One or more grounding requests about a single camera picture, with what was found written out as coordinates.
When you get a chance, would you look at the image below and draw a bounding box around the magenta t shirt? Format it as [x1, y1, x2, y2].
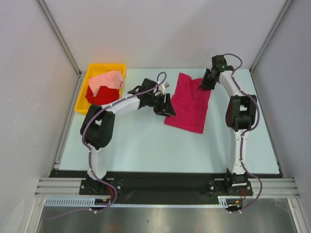
[164, 73, 211, 134]

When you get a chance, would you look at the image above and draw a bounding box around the yellow plastic bin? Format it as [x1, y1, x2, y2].
[74, 63, 127, 115]

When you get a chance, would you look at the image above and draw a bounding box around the white slotted cable duct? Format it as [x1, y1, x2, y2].
[45, 196, 244, 209]

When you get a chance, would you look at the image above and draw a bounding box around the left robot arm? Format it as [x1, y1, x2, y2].
[80, 78, 176, 194]

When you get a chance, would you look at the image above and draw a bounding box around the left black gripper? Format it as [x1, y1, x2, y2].
[147, 93, 176, 117]

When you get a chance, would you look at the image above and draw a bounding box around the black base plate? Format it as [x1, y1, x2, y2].
[49, 169, 282, 200]

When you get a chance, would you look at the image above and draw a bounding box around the right aluminium frame post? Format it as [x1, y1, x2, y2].
[249, 0, 294, 74]

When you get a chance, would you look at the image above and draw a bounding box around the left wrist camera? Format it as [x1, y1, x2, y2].
[157, 82, 170, 94]

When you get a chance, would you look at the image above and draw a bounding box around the red t shirt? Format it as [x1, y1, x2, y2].
[86, 86, 120, 105]

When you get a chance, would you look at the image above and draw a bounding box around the light pink t shirt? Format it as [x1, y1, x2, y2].
[88, 70, 124, 97]

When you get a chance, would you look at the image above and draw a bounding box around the aluminium frame post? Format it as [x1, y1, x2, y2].
[249, 0, 294, 74]
[35, 0, 87, 78]

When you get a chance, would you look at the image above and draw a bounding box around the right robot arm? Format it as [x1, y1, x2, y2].
[199, 54, 260, 197]

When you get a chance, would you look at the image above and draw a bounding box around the left aluminium frame post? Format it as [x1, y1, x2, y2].
[35, 0, 87, 78]

